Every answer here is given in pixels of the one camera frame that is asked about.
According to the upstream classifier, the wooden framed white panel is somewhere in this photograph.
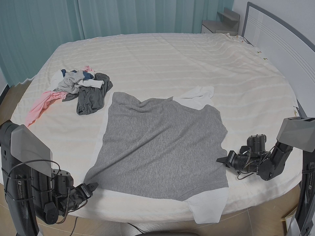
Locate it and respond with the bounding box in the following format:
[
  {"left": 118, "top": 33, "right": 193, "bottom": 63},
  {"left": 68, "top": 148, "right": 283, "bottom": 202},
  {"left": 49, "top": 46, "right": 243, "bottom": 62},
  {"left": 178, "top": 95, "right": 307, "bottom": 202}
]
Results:
[{"left": 282, "top": 212, "right": 299, "bottom": 236}]

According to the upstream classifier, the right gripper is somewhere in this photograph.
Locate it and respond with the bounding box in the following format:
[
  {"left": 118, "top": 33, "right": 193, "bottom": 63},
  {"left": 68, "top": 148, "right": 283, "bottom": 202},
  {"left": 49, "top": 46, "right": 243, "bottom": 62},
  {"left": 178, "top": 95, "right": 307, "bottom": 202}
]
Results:
[{"left": 216, "top": 151, "right": 250, "bottom": 173}]

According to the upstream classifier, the black cable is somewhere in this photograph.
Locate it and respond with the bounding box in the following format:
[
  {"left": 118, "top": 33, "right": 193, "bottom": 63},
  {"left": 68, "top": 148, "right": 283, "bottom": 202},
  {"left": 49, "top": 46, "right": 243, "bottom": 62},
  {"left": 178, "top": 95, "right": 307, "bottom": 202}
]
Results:
[{"left": 70, "top": 215, "right": 78, "bottom": 236}]

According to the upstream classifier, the blue-green curtain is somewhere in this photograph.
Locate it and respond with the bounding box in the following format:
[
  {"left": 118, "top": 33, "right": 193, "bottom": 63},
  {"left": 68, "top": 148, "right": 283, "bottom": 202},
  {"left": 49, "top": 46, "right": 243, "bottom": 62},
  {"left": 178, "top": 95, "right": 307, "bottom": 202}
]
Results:
[
  {"left": 0, "top": 0, "right": 85, "bottom": 87},
  {"left": 73, "top": 0, "right": 235, "bottom": 39}
]

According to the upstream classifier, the grey and white sweater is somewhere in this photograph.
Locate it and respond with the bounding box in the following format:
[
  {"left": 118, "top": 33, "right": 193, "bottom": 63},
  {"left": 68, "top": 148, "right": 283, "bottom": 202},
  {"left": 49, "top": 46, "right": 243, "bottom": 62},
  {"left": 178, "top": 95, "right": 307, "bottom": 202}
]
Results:
[{"left": 84, "top": 86, "right": 229, "bottom": 224}]

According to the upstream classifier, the bed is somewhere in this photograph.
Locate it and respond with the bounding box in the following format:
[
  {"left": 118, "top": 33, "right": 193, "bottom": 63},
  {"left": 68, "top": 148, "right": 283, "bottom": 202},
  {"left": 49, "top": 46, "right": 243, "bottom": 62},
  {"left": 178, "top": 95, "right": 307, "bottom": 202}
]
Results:
[{"left": 7, "top": 1, "right": 315, "bottom": 225}]

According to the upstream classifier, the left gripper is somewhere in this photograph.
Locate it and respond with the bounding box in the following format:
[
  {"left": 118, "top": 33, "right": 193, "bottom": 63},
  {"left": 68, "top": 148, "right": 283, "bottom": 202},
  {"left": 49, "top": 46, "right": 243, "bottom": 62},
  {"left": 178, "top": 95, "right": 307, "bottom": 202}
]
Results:
[{"left": 70, "top": 180, "right": 98, "bottom": 207}]

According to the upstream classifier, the pile of clothes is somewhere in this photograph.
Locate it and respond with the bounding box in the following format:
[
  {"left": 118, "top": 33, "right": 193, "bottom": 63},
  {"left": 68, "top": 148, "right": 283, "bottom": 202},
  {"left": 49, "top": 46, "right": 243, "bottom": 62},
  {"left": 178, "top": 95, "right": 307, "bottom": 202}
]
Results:
[{"left": 50, "top": 68, "right": 104, "bottom": 95}]

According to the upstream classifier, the grey bedside table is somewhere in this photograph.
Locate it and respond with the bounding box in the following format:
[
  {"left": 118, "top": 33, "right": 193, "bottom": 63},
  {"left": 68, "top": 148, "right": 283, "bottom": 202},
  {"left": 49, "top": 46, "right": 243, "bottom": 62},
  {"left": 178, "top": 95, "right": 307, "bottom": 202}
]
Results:
[{"left": 201, "top": 7, "right": 241, "bottom": 34}]

